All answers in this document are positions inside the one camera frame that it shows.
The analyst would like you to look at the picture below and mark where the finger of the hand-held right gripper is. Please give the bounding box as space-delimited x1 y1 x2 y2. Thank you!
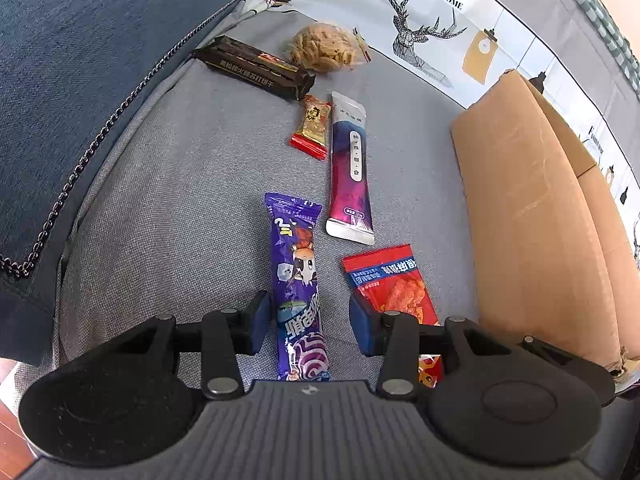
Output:
520 335 617 408

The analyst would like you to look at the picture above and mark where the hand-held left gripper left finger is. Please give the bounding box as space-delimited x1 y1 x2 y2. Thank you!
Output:
107 290 271 401

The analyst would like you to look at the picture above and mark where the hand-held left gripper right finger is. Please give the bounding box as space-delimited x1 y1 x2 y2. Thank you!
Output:
349 292 507 401

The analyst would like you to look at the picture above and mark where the purple snack packet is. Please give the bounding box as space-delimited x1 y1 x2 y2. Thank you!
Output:
263 191 334 383

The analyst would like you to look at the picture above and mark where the brown cardboard box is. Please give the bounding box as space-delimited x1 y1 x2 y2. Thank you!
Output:
450 70 640 377

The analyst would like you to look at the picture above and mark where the black biscuit packet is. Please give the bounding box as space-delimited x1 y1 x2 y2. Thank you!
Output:
192 35 317 102

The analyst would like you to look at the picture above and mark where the clear bag of twisted biscuits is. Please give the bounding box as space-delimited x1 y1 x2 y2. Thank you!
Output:
282 21 373 74

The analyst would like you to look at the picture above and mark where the red snack packet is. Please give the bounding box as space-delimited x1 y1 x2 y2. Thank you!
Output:
342 244 446 391

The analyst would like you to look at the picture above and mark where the grey printed bed sheet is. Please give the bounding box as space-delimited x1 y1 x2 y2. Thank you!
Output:
10 0 640 466

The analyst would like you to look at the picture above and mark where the pink purple stick packet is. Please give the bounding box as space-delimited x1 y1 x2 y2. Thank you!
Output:
325 91 377 247

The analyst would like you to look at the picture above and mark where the gold red candy packet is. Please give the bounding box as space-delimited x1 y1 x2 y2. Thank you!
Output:
290 94 334 162

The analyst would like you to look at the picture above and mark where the green checked cloth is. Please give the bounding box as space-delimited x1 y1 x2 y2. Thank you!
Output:
542 0 640 94

